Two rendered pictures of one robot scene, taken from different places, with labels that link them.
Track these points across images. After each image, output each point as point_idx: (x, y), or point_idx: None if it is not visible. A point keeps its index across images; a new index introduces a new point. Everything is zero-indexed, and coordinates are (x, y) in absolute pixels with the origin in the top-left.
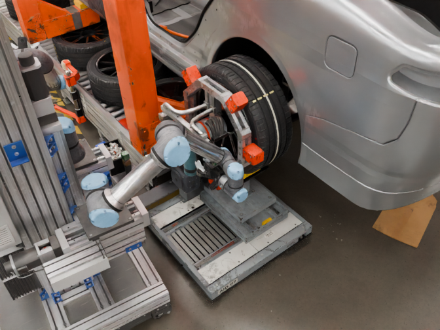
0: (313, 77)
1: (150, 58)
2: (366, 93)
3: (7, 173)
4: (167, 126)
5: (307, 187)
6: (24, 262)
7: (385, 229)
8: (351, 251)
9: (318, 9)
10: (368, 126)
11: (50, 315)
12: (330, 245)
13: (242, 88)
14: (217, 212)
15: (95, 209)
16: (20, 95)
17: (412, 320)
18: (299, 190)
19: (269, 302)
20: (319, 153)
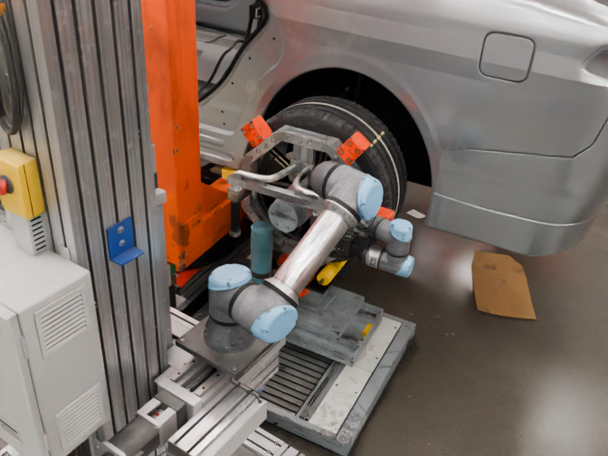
0: (459, 95)
1: (196, 111)
2: (548, 96)
3: (103, 282)
4: (339, 166)
5: (374, 284)
6: (138, 446)
7: (491, 308)
8: (472, 344)
9: (469, 2)
10: (549, 139)
11: None
12: (444, 343)
13: (351, 129)
14: (290, 337)
15: (267, 309)
16: (139, 133)
17: (584, 400)
18: (367, 290)
19: (419, 434)
20: (464, 200)
